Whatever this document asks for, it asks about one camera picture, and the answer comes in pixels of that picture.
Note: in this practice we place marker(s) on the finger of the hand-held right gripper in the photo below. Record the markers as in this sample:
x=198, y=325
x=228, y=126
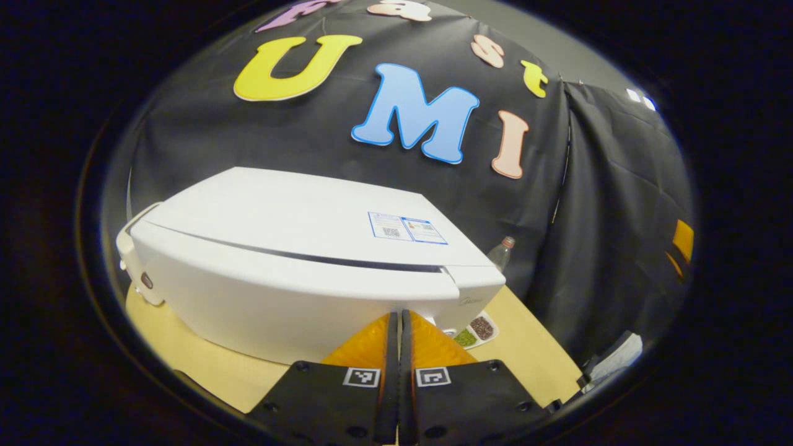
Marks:
x=683, y=238

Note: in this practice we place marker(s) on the white divided dish with beans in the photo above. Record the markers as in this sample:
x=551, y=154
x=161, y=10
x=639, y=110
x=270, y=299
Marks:
x=482, y=327

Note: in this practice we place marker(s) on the white microwave oven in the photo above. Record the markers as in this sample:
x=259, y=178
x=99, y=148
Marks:
x=279, y=210

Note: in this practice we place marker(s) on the black backdrop cloth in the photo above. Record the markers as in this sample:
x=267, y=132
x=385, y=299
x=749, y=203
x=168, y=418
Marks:
x=248, y=136

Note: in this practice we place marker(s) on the white flat object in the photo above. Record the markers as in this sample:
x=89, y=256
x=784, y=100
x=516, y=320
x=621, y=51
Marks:
x=619, y=359

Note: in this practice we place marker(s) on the clear plastic water bottle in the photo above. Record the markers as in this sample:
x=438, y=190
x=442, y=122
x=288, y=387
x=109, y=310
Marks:
x=500, y=254

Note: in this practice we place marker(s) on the small ceiling light panel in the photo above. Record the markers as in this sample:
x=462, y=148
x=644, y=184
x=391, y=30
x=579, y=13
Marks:
x=641, y=99

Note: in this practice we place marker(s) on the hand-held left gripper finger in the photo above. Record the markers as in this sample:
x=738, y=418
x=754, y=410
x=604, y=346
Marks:
x=391, y=384
x=406, y=384

